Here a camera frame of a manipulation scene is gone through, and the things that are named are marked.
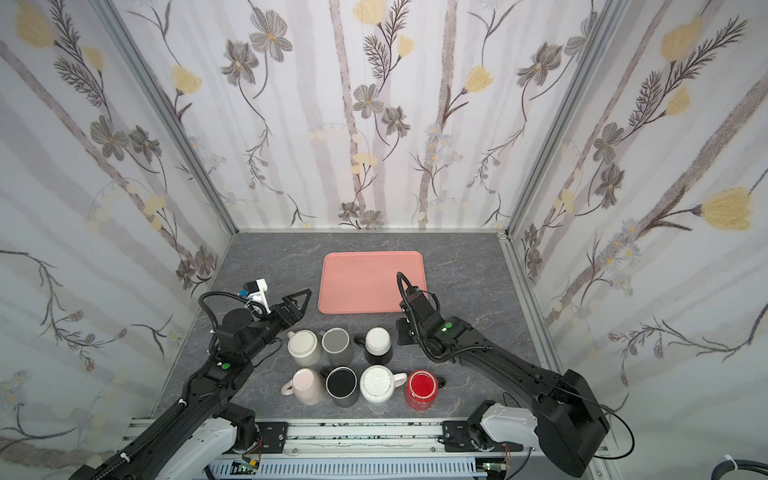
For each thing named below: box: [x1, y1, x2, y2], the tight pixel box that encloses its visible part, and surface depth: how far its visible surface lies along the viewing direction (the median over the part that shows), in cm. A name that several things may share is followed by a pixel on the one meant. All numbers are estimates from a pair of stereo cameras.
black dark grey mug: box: [320, 366, 360, 408], surface depth 77 cm
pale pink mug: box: [281, 368, 325, 406], surface depth 77 cm
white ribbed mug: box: [359, 364, 408, 405], surface depth 77 cm
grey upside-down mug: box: [319, 327, 354, 367], surface depth 82 cm
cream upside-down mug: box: [287, 329, 321, 367], surface depth 84 cm
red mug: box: [405, 369, 439, 412], surface depth 77 cm
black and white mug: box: [354, 326, 393, 365], surface depth 84 cm
